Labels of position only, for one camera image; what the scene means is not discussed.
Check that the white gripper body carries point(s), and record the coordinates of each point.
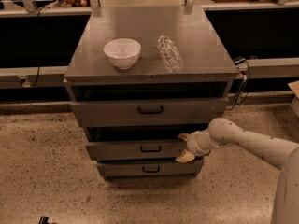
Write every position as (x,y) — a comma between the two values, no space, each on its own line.
(192,144)

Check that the grey drawer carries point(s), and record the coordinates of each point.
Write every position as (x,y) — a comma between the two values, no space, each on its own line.
(135,150)
(122,169)
(148,112)

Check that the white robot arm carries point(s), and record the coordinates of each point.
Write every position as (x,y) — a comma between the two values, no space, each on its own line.
(281,154)

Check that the grey bottom drawer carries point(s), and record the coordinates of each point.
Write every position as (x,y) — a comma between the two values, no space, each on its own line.
(122,169)

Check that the grey top drawer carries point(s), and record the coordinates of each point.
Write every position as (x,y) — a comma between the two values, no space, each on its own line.
(148,112)

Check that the grey drawer cabinet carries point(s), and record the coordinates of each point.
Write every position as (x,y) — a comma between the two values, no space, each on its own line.
(208,70)

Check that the clear plastic water bottle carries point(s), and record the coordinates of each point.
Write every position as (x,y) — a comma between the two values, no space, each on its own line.
(170,55)

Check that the white ceramic bowl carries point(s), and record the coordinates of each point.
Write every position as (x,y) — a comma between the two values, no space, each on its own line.
(123,53)

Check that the cardboard box at right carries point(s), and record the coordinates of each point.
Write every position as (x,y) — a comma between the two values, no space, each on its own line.
(294,86)

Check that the black object on floor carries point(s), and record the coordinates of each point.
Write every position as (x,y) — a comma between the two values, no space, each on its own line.
(43,220)

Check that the wall power socket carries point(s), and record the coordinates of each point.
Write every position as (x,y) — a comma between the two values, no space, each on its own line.
(25,82)

